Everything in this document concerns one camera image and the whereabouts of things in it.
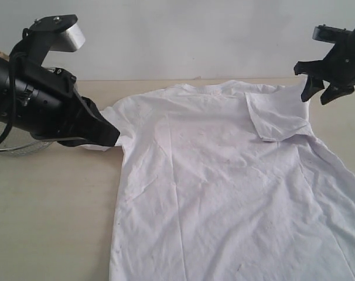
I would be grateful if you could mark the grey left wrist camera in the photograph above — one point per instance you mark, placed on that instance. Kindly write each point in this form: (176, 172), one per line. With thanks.
(59, 33)

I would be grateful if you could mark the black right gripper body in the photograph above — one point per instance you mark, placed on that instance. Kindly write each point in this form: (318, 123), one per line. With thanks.
(339, 64)

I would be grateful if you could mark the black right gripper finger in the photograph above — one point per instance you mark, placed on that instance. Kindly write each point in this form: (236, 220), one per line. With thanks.
(310, 68)
(312, 86)

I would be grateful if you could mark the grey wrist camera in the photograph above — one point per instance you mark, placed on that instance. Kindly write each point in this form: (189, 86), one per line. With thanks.
(59, 33)
(328, 34)

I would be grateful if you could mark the metal mesh basket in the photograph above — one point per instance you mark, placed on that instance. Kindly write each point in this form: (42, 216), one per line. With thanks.
(21, 143)

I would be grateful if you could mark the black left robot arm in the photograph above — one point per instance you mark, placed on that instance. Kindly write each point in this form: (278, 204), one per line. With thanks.
(4, 97)

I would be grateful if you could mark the white t-shirt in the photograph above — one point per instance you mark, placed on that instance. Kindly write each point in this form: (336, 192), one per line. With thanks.
(228, 182)

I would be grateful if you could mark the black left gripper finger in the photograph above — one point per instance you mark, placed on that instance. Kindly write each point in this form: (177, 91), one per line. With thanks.
(86, 126)

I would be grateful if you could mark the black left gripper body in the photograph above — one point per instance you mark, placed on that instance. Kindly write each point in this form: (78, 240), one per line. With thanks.
(45, 104)

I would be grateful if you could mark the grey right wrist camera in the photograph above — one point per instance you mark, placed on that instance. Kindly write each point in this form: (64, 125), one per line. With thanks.
(328, 34)

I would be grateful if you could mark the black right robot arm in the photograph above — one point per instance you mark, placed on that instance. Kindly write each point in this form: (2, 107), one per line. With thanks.
(331, 91)

